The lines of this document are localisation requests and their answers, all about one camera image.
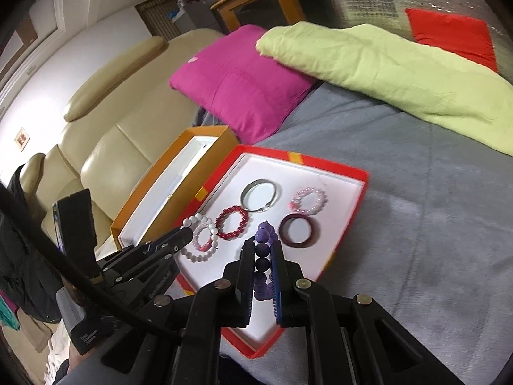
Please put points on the magenta pillow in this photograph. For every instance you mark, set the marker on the magenta pillow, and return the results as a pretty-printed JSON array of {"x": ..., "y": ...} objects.
[{"x": 240, "y": 84}]

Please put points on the dark cloth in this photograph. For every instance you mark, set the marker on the dark cloth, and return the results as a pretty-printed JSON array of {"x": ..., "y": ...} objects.
[{"x": 24, "y": 268}]

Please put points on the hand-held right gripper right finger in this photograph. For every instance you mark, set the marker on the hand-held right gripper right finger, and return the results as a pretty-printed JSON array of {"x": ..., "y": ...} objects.
[{"x": 277, "y": 288}]

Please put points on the teal cloth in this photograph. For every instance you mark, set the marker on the teal cloth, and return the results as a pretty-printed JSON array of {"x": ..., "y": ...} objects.
[{"x": 8, "y": 313}]

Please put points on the orange box lid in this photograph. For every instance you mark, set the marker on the orange box lid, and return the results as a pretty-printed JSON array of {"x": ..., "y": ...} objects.
[{"x": 160, "y": 208}]

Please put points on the beige leather sofa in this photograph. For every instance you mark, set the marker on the beige leather sofa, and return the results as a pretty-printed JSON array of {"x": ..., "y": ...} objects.
[{"x": 120, "y": 108}]

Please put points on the silver bangle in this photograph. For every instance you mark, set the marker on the silver bangle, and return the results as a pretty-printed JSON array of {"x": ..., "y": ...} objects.
[{"x": 242, "y": 195}]

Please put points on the small wall picture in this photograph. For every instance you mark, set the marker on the small wall picture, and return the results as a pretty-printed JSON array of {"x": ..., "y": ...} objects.
[{"x": 22, "y": 138}]

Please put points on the dark maroon bangle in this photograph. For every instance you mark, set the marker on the dark maroon bangle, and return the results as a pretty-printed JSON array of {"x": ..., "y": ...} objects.
[{"x": 298, "y": 242}]

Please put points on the person's left forearm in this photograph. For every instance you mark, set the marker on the person's left forearm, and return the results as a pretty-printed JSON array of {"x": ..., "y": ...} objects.
[{"x": 76, "y": 371}]

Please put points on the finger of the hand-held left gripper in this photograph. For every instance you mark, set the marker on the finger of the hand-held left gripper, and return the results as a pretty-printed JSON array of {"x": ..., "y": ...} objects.
[
  {"x": 160, "y": 244},
  {"x": 156, "y": 276}
]

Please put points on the grey blanket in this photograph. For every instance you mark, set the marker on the grey blanket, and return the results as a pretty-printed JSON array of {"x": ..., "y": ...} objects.
[{"x": 421, "y": 228}]

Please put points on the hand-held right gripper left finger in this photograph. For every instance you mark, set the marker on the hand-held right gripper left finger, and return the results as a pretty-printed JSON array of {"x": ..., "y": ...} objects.
[{"x": 246, "y": 288}]

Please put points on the red cloth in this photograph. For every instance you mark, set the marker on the red cloth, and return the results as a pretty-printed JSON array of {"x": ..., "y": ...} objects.
[{"x": 449, "y": 36}]

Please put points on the red jewelry box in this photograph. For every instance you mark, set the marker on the red jewelry box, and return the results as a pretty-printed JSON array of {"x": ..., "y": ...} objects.
[{"x": 340, "y": 216}]

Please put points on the wooden cabinet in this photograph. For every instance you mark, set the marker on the wooden cabinet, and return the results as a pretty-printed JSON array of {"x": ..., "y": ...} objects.
[{"x": 224, "y": 12}]

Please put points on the lime green blanket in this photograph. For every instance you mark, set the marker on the lime green blanket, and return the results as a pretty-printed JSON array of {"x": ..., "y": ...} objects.
[{"x": 380, "y": 64}]

